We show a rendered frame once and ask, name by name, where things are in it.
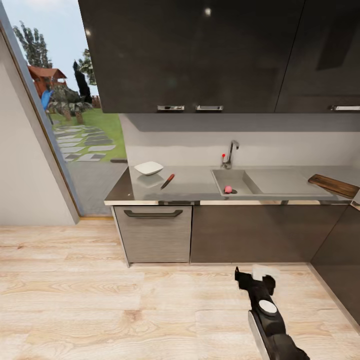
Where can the cabinet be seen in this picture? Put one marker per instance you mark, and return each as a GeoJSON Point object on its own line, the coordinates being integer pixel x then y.
{"type": "Point", "coordinates": [189, 56]}
{"type": "Point", "coordinates": [323, 71]}

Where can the dishwasher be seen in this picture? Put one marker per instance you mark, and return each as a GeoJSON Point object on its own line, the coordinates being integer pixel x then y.
{"type": "Point", "coordinates": [155, 233]}

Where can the bowl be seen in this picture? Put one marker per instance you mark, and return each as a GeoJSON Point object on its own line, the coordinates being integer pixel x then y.
{"type": "Point", "coordinates": [149, 168]}

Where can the drop in sink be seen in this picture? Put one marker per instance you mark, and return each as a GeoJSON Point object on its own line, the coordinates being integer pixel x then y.
{"type": "Point", "coordinates": [263, 182]}

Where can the parer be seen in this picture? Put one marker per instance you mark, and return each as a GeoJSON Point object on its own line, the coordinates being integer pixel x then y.
{"type": "Point", "coordinates": [168, 180]}

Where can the fixed window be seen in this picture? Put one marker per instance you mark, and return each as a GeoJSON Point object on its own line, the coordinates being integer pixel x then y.
{"type": "Point", "coordinates": [47, 43]}

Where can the cutting board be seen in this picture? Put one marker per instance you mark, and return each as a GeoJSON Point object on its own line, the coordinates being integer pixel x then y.
{"type": "Point", "coordinates": [335, 185]}

